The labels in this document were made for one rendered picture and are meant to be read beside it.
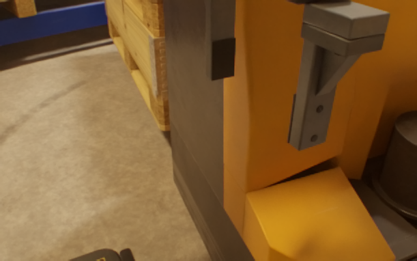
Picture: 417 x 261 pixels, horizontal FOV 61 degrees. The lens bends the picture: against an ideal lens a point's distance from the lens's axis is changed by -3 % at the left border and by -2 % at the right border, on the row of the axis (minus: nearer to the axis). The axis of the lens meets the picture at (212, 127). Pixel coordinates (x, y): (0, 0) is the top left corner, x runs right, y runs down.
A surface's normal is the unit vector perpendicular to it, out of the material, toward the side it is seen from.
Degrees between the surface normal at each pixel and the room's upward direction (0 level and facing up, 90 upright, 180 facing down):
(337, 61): 90
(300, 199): 22
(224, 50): 90
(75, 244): 0
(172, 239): 0
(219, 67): 90
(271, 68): 74
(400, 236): 0
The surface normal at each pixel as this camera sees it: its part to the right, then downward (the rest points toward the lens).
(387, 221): 0.01, -0.85
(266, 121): 0.37, 0.49
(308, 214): 0.15, -0.61
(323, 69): -0.89, 0.24
